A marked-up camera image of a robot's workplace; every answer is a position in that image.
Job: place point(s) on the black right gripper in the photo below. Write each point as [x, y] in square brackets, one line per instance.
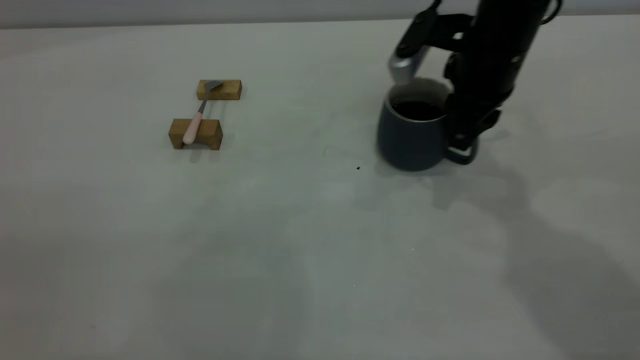
[492, 60]

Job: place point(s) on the dark grey ceramic mug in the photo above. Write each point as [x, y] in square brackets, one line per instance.
[410, 142]

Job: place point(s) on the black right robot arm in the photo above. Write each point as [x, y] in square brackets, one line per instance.
[510, 7]

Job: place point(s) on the dark coffee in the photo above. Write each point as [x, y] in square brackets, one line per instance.
[417, 110]

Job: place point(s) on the flat wooden block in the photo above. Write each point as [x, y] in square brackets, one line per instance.
[231, 91]

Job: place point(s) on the arched wooden block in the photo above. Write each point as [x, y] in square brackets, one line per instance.
[210, 131]

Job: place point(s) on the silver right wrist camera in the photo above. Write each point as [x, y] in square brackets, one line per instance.
[406, 65]

